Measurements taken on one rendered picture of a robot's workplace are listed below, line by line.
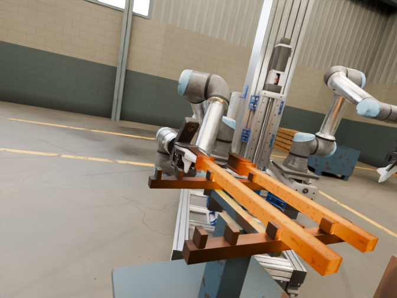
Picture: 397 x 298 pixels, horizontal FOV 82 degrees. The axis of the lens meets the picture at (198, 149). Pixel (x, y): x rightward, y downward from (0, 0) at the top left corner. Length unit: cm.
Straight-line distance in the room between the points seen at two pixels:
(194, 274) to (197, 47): 728
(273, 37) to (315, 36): 816
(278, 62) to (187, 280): 127
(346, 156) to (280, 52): 461
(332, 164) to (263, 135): 433
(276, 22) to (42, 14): 675
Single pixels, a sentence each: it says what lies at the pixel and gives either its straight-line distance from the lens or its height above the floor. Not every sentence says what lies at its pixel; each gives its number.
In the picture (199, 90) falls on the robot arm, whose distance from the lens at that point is 101.
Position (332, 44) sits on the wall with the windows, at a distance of 1025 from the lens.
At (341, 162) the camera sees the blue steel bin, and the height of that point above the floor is 39.
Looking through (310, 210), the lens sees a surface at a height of 97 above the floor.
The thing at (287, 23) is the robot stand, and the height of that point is 168.
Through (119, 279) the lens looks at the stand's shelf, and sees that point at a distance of 61.
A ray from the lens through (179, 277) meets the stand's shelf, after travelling 63.
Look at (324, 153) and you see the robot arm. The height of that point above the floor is 95.
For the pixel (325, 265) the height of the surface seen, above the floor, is 97.
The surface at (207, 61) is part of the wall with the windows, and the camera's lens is 770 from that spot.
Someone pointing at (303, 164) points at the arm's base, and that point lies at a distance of 154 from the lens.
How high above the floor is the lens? 113
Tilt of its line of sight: 12 degrees down
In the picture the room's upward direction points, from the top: 12 degrees clockwise
